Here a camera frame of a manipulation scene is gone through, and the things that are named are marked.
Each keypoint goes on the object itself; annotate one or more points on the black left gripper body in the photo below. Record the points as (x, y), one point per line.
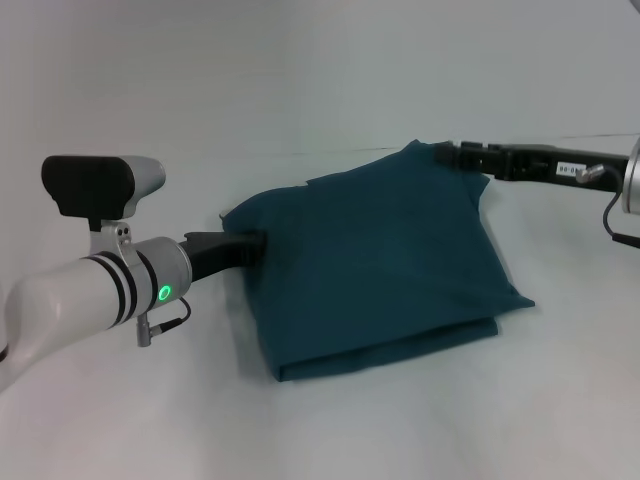
(215, 255)

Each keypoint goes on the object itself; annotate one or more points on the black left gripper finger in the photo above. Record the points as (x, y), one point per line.
(255, 247)

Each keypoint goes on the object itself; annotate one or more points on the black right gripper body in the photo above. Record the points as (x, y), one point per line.
(555, 167)

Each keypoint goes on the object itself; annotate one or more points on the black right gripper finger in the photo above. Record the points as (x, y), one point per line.
(460, 156)

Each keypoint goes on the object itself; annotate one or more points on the teal blue shirt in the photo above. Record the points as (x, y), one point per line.
(380, 260)

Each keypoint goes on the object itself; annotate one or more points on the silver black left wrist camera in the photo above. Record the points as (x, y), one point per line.
(95, 185)

